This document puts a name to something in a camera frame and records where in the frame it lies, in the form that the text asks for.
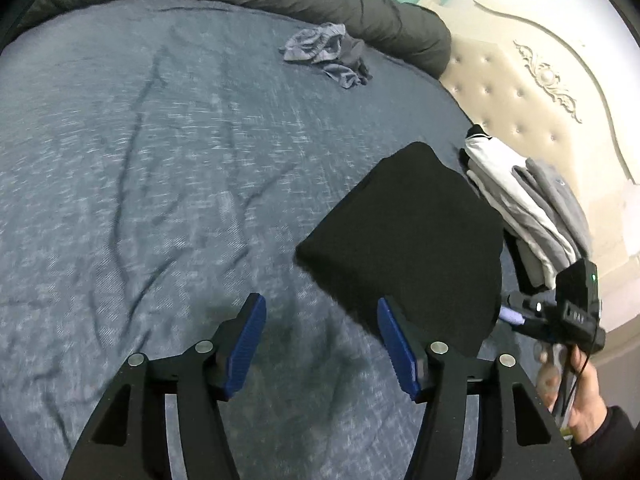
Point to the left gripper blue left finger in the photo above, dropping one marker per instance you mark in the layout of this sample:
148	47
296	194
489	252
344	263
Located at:
236	342

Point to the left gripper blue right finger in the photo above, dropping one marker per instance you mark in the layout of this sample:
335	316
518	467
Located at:
405	347

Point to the black garment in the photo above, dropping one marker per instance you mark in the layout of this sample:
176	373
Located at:
414	230

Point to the black jacket sleeve forearm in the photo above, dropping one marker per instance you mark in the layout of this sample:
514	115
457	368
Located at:
612	452

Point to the person's right hand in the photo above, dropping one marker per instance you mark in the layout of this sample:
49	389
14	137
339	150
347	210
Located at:
589	410

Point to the white folded garment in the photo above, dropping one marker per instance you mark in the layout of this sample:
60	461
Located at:
489	164

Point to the grey folded garment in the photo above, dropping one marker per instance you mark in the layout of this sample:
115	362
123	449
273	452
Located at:
550	191

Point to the blue grey bed sheet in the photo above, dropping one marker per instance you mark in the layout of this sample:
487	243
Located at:
159	162

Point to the beige tufted headboard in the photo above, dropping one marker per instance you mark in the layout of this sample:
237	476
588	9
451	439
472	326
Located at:
527	86

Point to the crumpled grey blue garment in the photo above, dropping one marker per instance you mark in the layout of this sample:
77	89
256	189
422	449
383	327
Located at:
329	46

